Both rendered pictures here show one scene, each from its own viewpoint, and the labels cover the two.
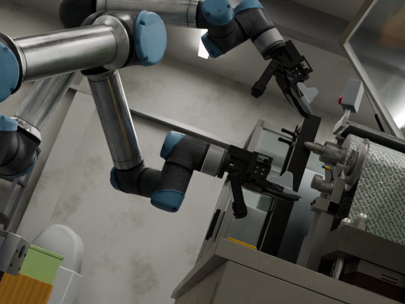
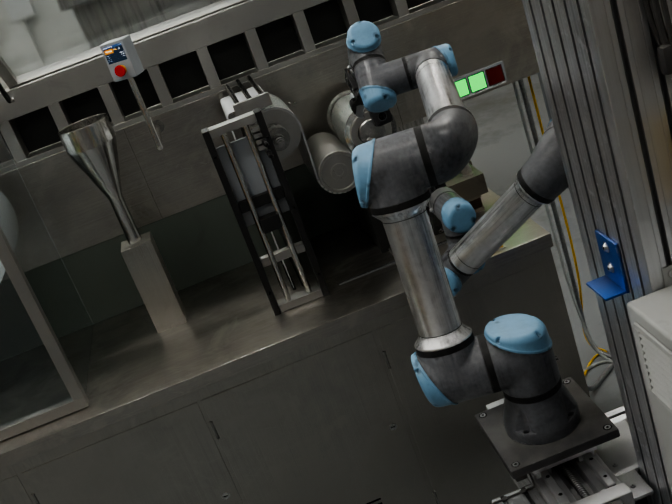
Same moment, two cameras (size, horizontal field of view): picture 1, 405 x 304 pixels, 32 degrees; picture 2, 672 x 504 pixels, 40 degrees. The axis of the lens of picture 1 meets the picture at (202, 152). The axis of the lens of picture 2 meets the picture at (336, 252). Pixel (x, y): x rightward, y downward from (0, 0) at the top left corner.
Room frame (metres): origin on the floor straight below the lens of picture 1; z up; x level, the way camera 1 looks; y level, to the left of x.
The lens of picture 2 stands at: (2.17, 2.06, 1.93)
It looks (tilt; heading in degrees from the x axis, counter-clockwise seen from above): 22 degrees down; 265
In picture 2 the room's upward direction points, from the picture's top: 20 degrees counter-clockwise
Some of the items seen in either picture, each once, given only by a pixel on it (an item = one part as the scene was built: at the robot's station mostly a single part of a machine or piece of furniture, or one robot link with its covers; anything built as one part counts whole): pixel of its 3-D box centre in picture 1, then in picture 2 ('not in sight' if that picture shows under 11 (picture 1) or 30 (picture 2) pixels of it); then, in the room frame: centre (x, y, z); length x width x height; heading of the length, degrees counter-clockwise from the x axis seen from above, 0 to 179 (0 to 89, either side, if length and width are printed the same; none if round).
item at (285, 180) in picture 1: (286, 183); not in sight; (1.67, -0.22, 1.11); 0.09 x 0.03 x 0.06; 81
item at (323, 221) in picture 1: (316, 231); not in sight; (1.79, -0.35, 1.05); 0.06 x 0.05 x 0.31; 90
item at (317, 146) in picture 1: (313, 147); (280, 142); (2.00, -0.31, 1.34); 0.06 x 0.03 x 0.03; 90
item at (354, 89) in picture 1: (350, 95); (120, 59); (2.31, -0.42, 1.66); 0.07 x 0.07 x 0.10; 64
